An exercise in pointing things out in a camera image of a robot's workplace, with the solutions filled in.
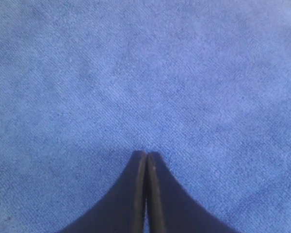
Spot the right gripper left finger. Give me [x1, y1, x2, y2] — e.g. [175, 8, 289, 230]
[60, 150, 146, 233]

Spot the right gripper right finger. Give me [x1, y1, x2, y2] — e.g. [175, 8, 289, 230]
[145, 152, 236, 233]

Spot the blue microfiber cloth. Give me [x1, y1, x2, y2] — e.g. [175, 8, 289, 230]
[0, 0, 291, 233]

